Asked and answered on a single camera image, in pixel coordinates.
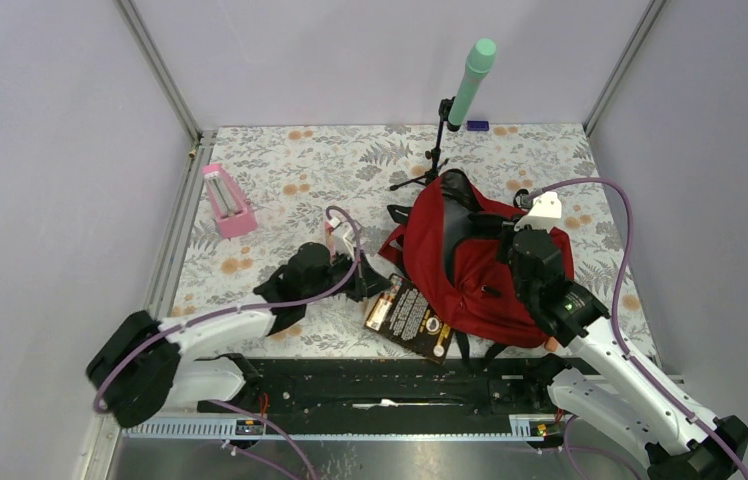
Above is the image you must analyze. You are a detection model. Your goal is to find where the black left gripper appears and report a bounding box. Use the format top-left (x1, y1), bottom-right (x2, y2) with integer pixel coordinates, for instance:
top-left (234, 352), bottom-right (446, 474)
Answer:
top-left (304, 246), bottom-right (392, 303)

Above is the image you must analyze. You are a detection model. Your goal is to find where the black card game box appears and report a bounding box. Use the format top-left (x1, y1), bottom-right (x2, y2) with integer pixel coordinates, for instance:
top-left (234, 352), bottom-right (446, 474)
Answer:
top-left (364, 274), bottom-right (453, 365)

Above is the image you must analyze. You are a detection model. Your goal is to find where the red student backpack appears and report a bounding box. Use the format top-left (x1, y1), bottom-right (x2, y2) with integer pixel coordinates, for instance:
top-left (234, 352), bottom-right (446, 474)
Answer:
top-left (379, 169), bottom-right (550, 366)

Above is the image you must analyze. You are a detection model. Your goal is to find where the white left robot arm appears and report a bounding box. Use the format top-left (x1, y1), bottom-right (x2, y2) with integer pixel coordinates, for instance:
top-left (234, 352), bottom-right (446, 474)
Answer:
top-left (85, 242), bottom-right (391, 428)

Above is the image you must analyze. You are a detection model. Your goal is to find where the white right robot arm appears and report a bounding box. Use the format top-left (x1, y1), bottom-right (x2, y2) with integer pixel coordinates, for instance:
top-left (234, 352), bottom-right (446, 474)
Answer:
top-left (498, 227), bottom-right (748, 479)

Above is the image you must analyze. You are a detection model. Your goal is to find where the pink capped marker set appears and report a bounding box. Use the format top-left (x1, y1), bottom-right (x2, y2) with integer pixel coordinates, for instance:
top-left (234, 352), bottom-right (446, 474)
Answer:
top-left (324, 218), bottom-right (341, 255)

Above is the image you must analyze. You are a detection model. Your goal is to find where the orange glue stick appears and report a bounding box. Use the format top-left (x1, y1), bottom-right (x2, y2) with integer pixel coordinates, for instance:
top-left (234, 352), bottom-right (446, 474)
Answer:
top-left (544, 337), bottom-right (560, 353)

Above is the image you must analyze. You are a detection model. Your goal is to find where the black mini tripod stand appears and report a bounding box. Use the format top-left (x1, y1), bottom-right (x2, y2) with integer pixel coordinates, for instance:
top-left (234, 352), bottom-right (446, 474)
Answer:
top-left (388, 97), bottom-right (455, 191)

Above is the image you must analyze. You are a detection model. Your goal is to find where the pink metronome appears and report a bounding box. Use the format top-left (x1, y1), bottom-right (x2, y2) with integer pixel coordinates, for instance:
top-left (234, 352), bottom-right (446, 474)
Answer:
top-left (203, 163), bottom-right (258, 239)

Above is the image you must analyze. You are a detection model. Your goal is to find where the small blue block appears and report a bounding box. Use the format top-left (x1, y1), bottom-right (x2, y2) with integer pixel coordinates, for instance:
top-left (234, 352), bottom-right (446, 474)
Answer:
top-left (465, 120), bottom-right (490, 131)

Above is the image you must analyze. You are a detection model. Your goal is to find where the mint green microphone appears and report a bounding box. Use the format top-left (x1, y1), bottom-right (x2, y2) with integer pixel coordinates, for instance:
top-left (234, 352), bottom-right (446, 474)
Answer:
top-left (446, 38), bottom-right (497, 132)

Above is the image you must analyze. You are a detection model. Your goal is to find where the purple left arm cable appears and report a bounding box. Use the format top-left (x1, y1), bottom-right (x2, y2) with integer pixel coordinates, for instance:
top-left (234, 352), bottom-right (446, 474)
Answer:
top-left (92, 205), bottom-right (365, 480)

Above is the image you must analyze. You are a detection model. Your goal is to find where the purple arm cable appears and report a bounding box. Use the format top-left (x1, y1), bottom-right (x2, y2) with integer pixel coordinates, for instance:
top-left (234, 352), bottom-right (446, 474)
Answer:
top-left (92, 205), bottom-right (365, 480)
top-left (513, 177), bottom-right (748, 480)

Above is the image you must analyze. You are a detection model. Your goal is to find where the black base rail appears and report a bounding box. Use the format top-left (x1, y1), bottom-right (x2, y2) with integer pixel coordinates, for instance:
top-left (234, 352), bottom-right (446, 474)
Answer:
top-left (195, 356), bottom-right (604, 439)

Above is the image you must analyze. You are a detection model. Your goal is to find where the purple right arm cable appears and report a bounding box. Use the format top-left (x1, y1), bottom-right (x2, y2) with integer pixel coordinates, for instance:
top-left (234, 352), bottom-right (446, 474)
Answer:
top-left (513, 177), bottom-right (748, 480)

